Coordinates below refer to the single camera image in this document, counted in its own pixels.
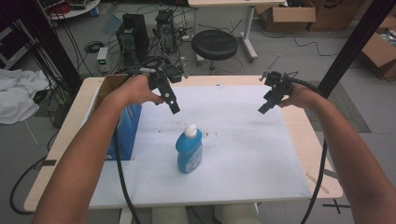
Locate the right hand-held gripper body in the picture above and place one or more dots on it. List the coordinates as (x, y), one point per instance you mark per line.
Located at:
(276, 83)

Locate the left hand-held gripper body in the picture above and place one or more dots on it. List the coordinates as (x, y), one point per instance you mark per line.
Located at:
(162, 76)

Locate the blue bottle with white cap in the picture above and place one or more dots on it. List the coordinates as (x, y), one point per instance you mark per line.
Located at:
(189, 152)

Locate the person's right hand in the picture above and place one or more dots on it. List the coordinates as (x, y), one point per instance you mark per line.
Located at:
(300, 95)

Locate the person's left hand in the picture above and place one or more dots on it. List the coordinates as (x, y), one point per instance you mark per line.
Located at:
(135, 90)

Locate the open computer tower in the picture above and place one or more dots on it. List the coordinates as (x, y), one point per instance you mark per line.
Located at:
(165, 29)

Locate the black computer tower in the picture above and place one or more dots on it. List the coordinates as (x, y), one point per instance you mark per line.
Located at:
(134, 35)

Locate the blue cardboard box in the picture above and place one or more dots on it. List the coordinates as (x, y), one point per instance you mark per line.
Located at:
(126, 127)

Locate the white table mat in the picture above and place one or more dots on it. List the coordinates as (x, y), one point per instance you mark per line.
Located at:
(243, 155)

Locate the black round stool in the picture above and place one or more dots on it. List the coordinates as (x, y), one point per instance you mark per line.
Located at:
(214, 45)

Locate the white desk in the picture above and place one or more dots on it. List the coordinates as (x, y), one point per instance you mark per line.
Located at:
(249, 28)

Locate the white power supply unit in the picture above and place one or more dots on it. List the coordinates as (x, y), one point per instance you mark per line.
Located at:
(102, 59)

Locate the open cardboard box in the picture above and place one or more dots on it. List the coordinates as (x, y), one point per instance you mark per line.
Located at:
(286, 17)

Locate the large closed cardboard box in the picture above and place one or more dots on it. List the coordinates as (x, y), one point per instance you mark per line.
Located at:
(336, 14)

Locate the thin wooden stick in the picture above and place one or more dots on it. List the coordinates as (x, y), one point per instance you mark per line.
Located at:
(317, 183)

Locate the round white table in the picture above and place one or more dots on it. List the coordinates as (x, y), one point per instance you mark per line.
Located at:
(77, 9)

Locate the cardboard box with contents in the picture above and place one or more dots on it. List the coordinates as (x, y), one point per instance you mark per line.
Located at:
(379, 53)

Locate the white cloth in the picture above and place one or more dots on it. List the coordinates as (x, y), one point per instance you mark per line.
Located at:
(18, 93)

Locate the black frame post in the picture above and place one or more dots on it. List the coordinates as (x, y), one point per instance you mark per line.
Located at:
(49, 40)
(351, 46)

